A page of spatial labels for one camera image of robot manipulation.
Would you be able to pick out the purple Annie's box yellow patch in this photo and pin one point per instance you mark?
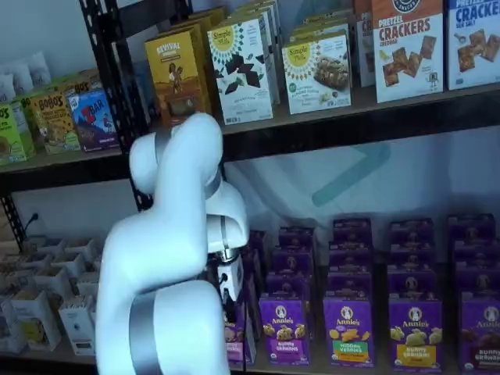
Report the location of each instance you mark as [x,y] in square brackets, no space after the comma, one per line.
[416,340]

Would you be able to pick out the green Bobo's box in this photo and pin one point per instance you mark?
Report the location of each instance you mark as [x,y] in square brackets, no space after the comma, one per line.
[13,136]
[23,109]

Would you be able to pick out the white printed carton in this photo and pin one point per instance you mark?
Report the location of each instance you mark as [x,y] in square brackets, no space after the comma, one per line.
[9,332]
[35,320]
[76,328]
[88,285]
[19,279]

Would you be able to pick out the purple Annie's box violet patch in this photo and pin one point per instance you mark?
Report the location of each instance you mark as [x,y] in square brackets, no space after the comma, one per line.
[284,336]

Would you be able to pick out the purple Annie's box green patch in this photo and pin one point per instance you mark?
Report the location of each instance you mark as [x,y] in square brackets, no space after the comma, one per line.
[348,336]

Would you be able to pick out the black metal shelf rack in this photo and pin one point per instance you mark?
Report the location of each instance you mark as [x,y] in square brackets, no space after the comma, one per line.
[58,177]
[351,129]

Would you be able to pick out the white backdrop sheet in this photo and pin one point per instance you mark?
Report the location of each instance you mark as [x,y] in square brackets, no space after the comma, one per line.
[281,187]

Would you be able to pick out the yellow Bobo's box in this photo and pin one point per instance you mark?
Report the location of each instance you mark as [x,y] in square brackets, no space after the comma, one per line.
[84,83]
[54,125]

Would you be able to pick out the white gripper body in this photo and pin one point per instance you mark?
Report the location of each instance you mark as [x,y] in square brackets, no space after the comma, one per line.
[234,281]

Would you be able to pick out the Simple Mills chocolate thins box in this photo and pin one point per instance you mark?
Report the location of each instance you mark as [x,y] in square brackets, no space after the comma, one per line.
[242,78]
[258,11]

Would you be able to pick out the orange pretzel crackers box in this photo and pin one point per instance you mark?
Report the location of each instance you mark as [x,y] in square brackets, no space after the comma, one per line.
[365,58]
[408,58]

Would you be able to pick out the purple Annie's snack box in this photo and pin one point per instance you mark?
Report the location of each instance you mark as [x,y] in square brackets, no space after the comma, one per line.
[478,282]
[351,230]
[476,254]
[411,232]
[288,285]
[349,284]
[411,258]
[251,291]
[296,237]
[257,240]
[292,261]
[254,265]
[412,286]
[470,226]
[350,257]

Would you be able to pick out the blue sea salt crackers box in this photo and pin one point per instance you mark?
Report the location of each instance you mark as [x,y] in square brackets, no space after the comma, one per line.
[474,51]

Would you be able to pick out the black power plug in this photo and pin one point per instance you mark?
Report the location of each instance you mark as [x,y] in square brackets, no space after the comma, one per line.
[33,216]

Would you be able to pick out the purple Annie's box brown patch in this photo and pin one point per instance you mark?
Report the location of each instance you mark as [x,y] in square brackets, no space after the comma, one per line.
[482,336]

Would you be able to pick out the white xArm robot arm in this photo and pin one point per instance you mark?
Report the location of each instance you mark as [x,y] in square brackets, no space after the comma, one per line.
[156,234]

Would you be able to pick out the blue Zbar box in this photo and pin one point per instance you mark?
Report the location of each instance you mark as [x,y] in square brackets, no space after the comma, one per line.
[93,125]

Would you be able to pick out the Simple Mills snack bar box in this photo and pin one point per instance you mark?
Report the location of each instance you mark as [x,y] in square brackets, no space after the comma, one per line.
[316,78]
[320,25]

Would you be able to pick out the white pouch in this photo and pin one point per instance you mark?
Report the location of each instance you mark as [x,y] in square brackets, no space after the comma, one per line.
[40,70]
[7,88]
[23,78]

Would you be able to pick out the yellow orange Revival box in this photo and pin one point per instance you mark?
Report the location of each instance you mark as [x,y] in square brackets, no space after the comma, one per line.
[176,78]
[211,17]

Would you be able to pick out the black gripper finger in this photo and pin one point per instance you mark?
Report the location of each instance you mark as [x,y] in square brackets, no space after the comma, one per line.
[230,314]

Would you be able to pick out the teal tape chevron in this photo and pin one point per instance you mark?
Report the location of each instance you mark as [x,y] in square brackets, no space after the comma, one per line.
[351,176]

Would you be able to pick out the purple Annie's box pink patch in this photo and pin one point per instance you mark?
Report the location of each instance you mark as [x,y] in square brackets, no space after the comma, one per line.
[234,347]

